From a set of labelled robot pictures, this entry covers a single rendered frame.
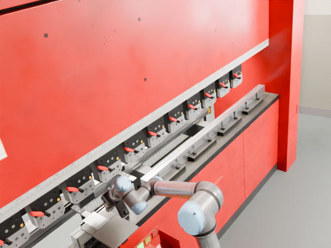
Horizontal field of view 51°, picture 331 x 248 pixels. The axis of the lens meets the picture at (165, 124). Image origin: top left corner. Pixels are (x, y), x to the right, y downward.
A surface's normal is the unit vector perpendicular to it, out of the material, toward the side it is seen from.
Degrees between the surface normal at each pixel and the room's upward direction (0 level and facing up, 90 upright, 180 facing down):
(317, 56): 90
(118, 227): 0
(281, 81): 90
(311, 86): 90
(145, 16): 90
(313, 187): 0
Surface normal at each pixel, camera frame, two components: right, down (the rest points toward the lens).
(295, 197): -0.13, -0.87
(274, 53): -0.63, 0.44
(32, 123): 0.76, 0.22
